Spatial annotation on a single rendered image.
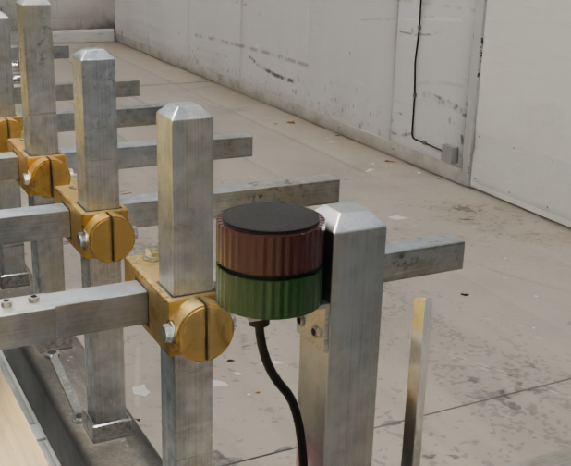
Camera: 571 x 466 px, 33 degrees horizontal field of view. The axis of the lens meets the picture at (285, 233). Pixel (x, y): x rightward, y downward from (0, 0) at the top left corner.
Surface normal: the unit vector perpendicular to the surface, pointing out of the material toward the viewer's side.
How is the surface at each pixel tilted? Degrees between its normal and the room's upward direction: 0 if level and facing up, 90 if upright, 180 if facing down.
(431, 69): 90
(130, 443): 0
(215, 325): 90
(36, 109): 90
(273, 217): 0
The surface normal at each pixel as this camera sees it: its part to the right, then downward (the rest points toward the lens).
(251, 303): -0.31, 0.29
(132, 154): 0.46, 0.29
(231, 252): -0.68, 0.22
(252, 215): 0.03, -0.95
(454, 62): -0.89, 0.12
